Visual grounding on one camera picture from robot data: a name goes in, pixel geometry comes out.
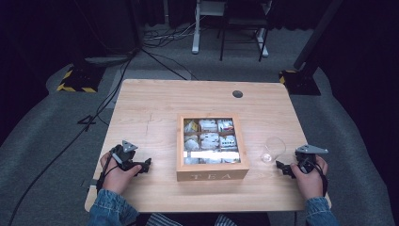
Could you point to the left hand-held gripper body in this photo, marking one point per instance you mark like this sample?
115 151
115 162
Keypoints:
125 157

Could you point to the person's left hand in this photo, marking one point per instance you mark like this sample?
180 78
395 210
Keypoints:
117 179

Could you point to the person's right hand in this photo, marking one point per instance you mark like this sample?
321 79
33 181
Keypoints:
310 183

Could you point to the white desk frame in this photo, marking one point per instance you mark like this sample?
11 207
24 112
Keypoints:
196 31

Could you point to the yellow-black striped stand base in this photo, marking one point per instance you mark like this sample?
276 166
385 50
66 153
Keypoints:
82 80
301 83

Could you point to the group of tea bags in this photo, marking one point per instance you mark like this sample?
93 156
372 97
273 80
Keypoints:
209 141

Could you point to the clear glass cup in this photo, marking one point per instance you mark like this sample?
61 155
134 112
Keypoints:
273 149

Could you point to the black slanted stand pole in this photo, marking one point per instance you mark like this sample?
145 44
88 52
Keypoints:
316 34

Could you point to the person's striped clothing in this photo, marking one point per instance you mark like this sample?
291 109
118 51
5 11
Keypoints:
191 220

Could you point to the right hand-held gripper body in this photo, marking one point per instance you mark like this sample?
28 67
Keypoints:
309 158

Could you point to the black chair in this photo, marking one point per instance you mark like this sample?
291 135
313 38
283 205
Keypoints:
246 22

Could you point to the wooden tea box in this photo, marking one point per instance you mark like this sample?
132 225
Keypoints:
213 174

